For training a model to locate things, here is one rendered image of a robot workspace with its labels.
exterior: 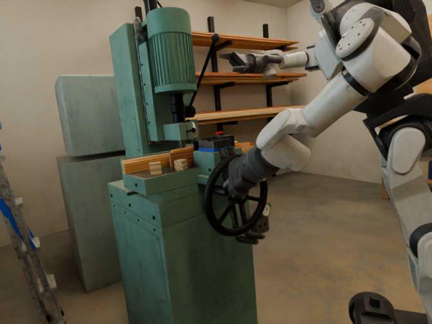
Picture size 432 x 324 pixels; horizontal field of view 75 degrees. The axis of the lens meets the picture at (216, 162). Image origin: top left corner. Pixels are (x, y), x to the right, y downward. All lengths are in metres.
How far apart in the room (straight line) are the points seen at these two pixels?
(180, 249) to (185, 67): 0.70
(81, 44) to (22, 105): 0.87
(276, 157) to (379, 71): 0.26
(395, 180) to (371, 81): 0.53
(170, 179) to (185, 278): 0.39
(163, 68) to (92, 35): 2.49
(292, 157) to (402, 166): 0.46
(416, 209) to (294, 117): 0.63
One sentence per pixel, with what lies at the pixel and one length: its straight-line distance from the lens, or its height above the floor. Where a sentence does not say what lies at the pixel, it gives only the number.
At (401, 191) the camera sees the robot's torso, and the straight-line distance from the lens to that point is 1.08.
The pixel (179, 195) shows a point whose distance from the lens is 1.05.
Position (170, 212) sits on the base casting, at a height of 0.76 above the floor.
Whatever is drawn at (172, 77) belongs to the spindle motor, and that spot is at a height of 1.25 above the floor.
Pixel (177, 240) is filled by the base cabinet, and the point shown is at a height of 0.65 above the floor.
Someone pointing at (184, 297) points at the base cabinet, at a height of 0.41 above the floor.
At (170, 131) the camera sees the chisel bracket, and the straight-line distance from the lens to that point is 1.22.
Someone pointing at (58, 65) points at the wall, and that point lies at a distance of 3.47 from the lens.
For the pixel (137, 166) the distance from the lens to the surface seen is 1.13.
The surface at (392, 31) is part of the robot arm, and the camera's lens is 0.66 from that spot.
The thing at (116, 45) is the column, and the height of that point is 1.45.
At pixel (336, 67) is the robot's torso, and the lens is 0.96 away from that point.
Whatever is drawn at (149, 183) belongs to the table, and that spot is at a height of 0.88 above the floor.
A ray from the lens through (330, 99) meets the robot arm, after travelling 0.60.
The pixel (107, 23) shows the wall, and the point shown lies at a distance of 3.68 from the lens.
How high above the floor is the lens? 1.09
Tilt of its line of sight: 9 degrees down
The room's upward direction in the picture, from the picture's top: 5 degrees counter-clockwise
